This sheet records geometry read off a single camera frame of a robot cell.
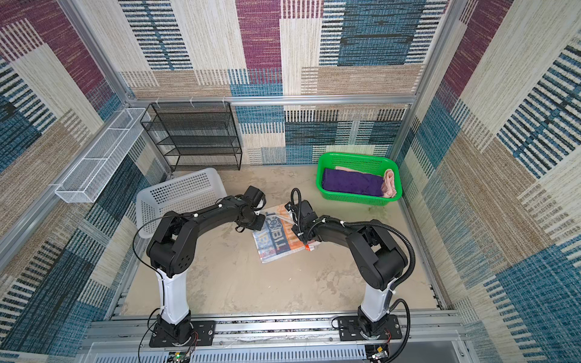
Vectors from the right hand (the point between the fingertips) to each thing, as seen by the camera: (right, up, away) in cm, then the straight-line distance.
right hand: (304, 226), depth 96 cm
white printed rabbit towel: (-11, -5, -2) cm, 12 cm away
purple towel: (+23, +19, +12) cm, 32 cm away
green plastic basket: (+30, +29, +19) cm, 45 cm away
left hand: (-19, +1, +1) cm, 19 cm away
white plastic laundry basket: (-55, +14, +12) cm, 58 cm away
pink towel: (+38, +18, +5) cm, 42 cm away
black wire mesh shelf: (-51, +41, +13) cm, 67 cm away
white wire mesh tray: (-68, +18, -26) cm, 75 cm away
